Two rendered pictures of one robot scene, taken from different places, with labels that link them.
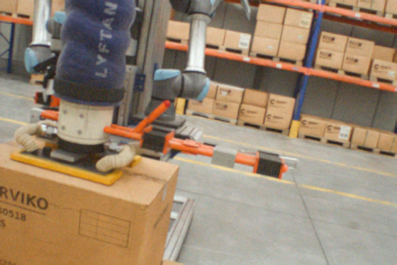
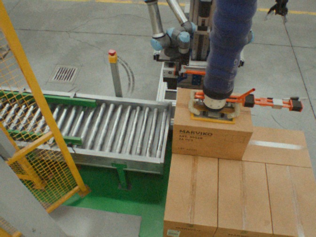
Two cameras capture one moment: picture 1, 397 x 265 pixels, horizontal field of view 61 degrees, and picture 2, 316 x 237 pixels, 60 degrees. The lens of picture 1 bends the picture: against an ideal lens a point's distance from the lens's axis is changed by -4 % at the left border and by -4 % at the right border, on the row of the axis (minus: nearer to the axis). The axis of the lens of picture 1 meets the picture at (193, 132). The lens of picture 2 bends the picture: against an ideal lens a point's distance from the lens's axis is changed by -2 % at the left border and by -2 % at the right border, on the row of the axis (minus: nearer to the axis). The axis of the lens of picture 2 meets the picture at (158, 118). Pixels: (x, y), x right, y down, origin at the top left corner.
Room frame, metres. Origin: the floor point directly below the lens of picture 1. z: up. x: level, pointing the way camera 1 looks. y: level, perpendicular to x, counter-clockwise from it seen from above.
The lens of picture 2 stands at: (-0.37, 0.78, 2.59)
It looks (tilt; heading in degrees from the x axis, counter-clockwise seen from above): 50 degrees down; 1
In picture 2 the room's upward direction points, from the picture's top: 1 degrees counter-clockwise
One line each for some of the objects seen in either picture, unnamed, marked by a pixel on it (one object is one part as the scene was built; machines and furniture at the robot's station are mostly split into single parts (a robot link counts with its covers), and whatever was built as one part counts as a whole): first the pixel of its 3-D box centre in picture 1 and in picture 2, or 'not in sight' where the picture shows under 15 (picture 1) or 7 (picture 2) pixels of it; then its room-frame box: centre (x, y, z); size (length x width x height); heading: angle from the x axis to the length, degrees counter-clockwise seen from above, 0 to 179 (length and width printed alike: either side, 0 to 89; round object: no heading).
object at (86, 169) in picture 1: (66, 160); (213, 115); (1.01, 0.37, 0.97); 0.34 x 0.10 x 0.05; 82
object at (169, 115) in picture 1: (161, 107); not in sight; (1.65, 0.17, 1.09); 0.15 x 0.15 x 0.10
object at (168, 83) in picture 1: (166, 83); not in sight; (1.65, 0.16, 1.20); 0.13 x 0.12 x 0.14; 109
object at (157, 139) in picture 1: (157, 139); (248, 100); (1.07, 0.11, 1.07); 0.10 x 0.08 x 0.06; 172
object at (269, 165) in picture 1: (268, 165); (295, 106); (1.01, -0.24, 1.07); 0.08 x 0.07 x 0.05; 82
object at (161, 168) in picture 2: not in sight; (166, 138); (1.15, 0.71, 0.48); 0.70 x 0.03 x 0.15; 172
